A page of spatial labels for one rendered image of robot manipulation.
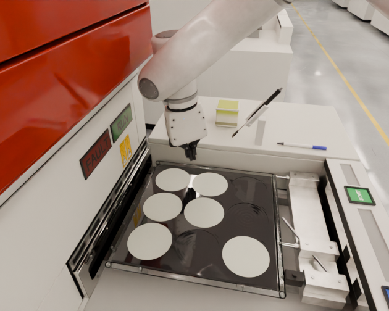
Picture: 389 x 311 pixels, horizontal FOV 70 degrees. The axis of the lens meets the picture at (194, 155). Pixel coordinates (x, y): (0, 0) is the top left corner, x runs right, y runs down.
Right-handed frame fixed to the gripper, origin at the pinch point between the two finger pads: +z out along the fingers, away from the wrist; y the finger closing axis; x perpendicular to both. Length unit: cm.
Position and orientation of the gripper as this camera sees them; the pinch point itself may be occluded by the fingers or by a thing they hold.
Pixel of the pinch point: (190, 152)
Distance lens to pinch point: 77.3
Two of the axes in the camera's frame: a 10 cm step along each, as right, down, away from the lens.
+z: 1.3, 7.8, 6.2
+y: 9.3, -3.1, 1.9
